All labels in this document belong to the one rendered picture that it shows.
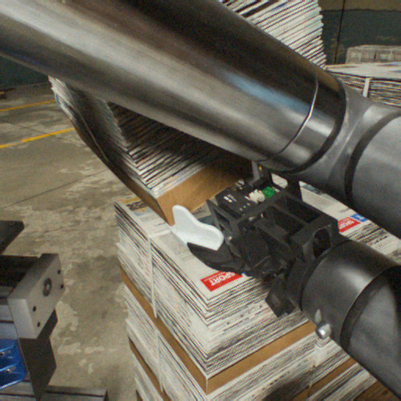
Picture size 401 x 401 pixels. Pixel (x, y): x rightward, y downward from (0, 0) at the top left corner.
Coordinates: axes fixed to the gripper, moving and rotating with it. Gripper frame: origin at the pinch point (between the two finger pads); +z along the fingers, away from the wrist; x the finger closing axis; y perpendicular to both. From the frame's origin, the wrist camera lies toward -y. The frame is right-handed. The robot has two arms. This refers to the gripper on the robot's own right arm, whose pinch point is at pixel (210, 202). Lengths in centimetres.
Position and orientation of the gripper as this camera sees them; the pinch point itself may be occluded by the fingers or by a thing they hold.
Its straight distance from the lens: 46.7
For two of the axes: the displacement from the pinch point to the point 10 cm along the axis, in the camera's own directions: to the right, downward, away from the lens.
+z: -5.0, -3.9, 7.7
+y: -3.1, -7.5, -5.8
